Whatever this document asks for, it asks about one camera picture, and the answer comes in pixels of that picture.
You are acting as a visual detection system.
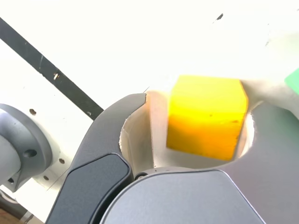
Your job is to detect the black tape strip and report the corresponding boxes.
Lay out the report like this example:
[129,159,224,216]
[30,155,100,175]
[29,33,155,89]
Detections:
[0,17,105,121]

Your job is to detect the yellow cube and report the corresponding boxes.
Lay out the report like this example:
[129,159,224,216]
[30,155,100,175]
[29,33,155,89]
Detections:
[166,74,249,161]

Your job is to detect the green cube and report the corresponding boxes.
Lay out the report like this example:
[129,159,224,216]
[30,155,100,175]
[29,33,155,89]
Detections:
[284,67,299,96]

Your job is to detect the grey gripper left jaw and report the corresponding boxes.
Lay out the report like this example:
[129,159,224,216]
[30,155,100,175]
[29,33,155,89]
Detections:
[46,92,155,224]

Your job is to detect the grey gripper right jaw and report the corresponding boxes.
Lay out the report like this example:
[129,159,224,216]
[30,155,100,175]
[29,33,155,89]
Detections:
[100,102,299,224]

